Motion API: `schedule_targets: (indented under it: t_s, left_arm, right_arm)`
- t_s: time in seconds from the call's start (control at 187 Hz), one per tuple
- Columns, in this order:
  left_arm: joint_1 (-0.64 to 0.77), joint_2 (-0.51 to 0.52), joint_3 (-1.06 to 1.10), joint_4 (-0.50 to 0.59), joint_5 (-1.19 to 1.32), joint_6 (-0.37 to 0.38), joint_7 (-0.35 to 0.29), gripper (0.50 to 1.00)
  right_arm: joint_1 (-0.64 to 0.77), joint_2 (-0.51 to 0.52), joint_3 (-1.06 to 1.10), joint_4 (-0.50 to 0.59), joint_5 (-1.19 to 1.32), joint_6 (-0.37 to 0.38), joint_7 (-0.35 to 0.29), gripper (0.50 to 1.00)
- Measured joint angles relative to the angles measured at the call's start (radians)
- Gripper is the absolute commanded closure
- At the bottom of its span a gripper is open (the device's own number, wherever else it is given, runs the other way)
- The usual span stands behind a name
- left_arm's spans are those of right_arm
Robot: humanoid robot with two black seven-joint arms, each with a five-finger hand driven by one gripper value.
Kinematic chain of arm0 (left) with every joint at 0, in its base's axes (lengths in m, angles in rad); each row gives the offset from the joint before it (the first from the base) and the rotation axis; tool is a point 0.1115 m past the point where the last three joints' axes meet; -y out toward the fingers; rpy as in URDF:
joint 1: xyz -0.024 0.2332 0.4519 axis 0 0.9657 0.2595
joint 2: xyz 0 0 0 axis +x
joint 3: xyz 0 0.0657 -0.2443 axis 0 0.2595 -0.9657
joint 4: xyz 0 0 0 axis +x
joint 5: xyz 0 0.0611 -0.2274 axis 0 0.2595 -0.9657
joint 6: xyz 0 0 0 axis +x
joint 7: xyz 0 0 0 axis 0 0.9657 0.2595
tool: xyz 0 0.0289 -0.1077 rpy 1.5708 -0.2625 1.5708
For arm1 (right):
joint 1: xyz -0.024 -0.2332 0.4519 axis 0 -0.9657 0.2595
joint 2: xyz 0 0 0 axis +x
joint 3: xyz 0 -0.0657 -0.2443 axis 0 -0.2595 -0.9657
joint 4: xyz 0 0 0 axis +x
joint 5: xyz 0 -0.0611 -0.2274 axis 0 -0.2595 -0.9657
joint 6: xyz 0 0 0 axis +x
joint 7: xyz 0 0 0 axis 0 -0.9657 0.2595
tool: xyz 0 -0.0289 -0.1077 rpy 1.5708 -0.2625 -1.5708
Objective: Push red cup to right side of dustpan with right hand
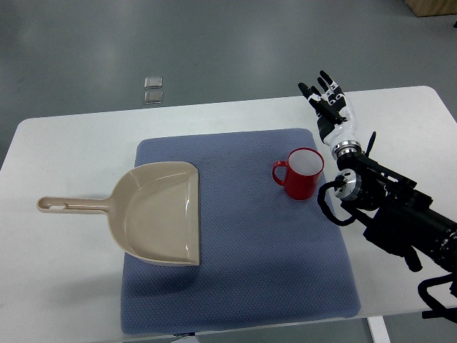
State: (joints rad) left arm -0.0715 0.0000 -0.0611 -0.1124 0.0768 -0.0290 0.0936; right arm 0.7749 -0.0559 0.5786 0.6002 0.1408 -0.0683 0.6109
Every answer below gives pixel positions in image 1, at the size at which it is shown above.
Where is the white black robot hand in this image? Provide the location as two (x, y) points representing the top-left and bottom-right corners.
(298, 70), (357, 148)

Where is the red mug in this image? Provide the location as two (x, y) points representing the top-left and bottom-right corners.
(272, 147), (325, 201)

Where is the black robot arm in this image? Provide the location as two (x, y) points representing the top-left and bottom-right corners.
(317, 139), (456, 322)

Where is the beige plastic dustpan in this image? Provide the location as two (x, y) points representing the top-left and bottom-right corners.
(36, 161), (201, 267)

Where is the wooden box corner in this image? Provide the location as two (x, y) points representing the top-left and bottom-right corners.
(404, 0), (456, 17)

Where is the blue textured mat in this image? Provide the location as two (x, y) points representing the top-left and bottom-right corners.
(121, 129), (360, 334)

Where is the upper metal floor plate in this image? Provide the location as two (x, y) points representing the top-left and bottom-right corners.
(144, 76), (163, 89)

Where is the white table leg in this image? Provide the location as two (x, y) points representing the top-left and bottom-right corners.
(367, 316), (391, 343)

